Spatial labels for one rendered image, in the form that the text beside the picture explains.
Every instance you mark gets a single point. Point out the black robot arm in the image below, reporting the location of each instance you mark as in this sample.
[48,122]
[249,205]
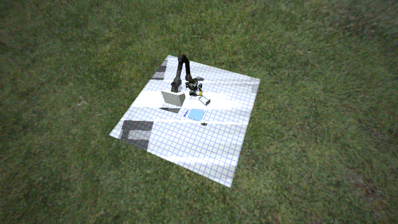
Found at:
[177,81]

